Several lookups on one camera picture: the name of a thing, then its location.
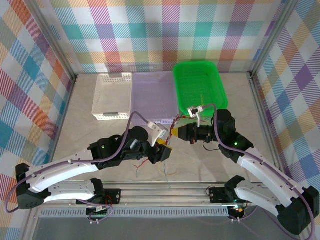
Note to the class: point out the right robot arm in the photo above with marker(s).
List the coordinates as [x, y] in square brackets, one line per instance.
[260, 170]

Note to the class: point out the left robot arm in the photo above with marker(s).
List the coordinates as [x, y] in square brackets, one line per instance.
[62, 172]

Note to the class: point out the purple perforated plastic basket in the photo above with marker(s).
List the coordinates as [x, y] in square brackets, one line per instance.
[152, 100]

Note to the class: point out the green mesh plastic basket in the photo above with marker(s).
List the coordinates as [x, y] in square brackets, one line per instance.
[197, 85]

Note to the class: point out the white perforated plastic basket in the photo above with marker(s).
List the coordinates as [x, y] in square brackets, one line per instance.
[112, 92]

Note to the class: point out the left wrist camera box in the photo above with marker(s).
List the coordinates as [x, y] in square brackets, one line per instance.
[157, 130]

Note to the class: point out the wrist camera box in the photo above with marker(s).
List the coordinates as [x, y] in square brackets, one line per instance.
[196, 111]
[157, 130]

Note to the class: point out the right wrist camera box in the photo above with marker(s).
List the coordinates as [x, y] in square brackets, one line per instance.
[196, 111]

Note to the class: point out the aluminium side rail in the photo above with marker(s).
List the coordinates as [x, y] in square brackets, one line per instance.
[261, 110]
[66, 110]

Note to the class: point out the aluminium mounting rail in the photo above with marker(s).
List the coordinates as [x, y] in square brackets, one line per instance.
[162, 197]

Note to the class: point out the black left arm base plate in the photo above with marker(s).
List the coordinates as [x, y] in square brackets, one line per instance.
[115, 196]

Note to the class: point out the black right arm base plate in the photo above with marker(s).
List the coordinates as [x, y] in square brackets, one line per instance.
[217, 195]

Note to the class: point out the aluminium frame post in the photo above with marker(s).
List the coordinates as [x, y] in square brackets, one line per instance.
[53, 37]
[271, 37]

